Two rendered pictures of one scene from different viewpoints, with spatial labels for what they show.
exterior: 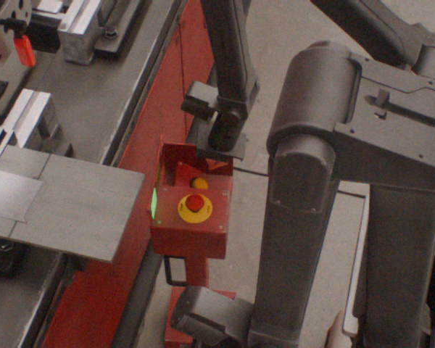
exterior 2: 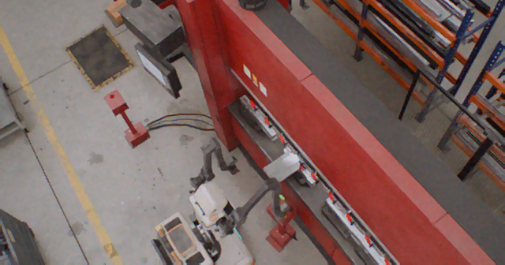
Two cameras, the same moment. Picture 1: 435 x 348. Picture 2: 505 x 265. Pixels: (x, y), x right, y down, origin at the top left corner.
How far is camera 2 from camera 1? 323 cm
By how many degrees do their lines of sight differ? 60
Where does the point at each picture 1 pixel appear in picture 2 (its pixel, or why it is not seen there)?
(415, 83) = (209, 150)
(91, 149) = (299, 189)
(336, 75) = (214, 143)
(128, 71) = (316, 210)
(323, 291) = not seen: outside the picture
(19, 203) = (285, 162)
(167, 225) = not seen: hidden behind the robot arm
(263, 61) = not seen: outside the picture
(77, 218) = (274, 169)
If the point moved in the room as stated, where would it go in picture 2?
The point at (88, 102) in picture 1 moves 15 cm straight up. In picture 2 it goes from (313, 196) to (314, 190)
